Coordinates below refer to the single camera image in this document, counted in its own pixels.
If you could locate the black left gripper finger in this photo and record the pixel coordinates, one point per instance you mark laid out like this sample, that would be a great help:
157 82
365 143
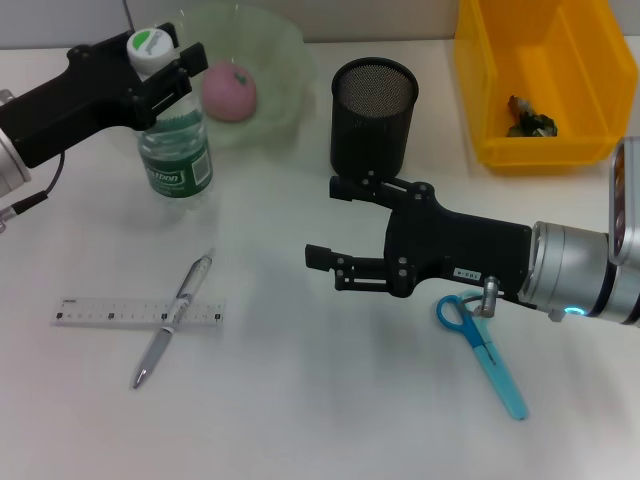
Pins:
195 60
174 36

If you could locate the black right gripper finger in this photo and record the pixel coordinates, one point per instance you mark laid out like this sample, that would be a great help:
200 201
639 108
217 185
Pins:
320 256
342 189

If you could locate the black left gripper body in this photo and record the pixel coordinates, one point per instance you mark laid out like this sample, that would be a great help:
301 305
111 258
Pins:
75 110

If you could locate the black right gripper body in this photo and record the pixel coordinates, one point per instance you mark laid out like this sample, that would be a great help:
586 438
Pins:
475 250

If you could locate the clear green-label water bottle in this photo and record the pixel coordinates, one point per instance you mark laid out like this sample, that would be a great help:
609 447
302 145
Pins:
175 160

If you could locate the green plastic wrapper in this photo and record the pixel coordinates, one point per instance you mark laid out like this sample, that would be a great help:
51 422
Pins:
530 122

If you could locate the white and silver left arm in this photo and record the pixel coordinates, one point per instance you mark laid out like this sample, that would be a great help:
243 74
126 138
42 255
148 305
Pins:
10 165

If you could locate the black mesh pen holder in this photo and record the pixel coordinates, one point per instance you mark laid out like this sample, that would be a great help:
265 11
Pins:
370 130

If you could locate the green translucent fruit bowl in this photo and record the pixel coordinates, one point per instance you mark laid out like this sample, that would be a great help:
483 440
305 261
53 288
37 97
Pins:
270 90

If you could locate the blue scissors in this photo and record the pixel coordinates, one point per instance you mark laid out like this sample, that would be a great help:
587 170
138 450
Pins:
487 355

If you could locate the silver ballpoint pen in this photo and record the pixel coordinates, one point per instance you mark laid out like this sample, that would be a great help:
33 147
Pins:
170 320

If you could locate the clear plastic ruler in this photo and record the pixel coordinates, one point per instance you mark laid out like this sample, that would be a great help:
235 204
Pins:
100 315

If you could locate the yellow plastic bin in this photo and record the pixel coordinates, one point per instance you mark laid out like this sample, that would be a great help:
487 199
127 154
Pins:
540 60

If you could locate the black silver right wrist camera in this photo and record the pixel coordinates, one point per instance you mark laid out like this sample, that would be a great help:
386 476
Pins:
625 200

